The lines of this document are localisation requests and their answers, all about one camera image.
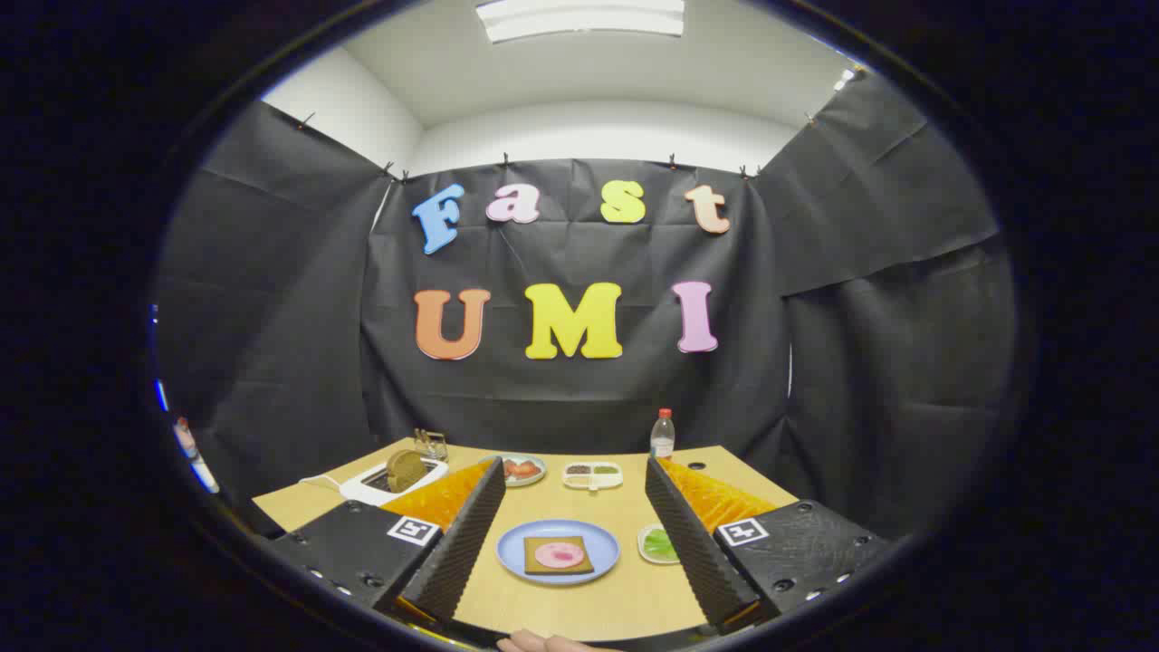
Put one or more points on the pale green round plate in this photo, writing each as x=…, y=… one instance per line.
x=541, y=465

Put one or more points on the white divided dish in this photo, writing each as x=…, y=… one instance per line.
x=592, y=472

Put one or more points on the pink ham slice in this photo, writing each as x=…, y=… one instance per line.
x=559, y=554

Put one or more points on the blue round plate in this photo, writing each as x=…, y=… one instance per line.
x=512, y=552

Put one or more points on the white and red background object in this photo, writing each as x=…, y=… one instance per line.
x=192, y=453

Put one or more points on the clear plastic water bottle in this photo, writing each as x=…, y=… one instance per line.
x=663, y=439

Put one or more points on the white toaster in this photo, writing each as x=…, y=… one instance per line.
x=362, y=492

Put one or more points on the ceiling light panel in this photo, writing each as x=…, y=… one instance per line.
x=579, y=18

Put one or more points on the red tomato slice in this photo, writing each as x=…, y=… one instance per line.
x=523, y=469

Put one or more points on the brown bread slice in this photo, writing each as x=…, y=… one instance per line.
x=405, y=469

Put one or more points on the white square plate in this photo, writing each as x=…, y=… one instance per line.
x=640, y=543

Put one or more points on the green lettuce leaf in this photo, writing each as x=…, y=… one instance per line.
x=659, y=545

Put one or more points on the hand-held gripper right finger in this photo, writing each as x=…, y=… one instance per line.
x=688, y=543

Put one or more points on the square tan toast slice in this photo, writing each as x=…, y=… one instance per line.
x=530, y=543

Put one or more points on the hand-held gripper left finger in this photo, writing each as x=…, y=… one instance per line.
x=462, y=543

